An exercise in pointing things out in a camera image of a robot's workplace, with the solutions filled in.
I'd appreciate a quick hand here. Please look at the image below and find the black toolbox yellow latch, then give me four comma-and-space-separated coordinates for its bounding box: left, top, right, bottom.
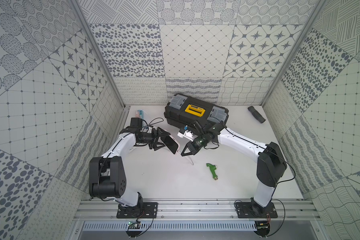
164, 94, 229, 129

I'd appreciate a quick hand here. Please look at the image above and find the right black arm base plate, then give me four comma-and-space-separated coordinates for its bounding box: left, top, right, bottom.
234, 201, 278, 219

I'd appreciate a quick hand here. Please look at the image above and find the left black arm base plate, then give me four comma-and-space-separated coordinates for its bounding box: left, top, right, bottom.
117, 202, 159, 219

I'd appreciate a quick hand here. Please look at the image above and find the aluminium frame rail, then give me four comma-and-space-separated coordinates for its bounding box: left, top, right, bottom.
74, 199, 320, 221

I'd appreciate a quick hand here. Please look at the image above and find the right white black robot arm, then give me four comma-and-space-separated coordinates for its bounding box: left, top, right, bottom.
178, 121, 288, 210

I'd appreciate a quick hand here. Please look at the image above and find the green plastic pipe fitting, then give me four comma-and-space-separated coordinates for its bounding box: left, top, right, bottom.
206, 163, 218, 181

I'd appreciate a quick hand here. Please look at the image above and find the black cylindrical tube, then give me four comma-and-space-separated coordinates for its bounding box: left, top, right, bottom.
248, 106, 266, 124

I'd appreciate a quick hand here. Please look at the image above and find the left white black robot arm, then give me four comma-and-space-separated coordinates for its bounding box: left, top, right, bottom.
89, 127, 171, 208

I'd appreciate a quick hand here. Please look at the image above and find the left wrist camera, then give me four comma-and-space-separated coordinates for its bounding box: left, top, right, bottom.
130, 117, 143, 131

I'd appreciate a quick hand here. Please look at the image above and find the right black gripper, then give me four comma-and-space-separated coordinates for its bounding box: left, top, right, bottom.
180, 132, 209, 157

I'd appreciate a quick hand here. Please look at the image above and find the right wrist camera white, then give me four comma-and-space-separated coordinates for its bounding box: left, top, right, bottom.
178, 126, 197, 141

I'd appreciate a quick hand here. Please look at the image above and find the black smartphone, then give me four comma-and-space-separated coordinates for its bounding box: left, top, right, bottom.
161, 135, 180, 155

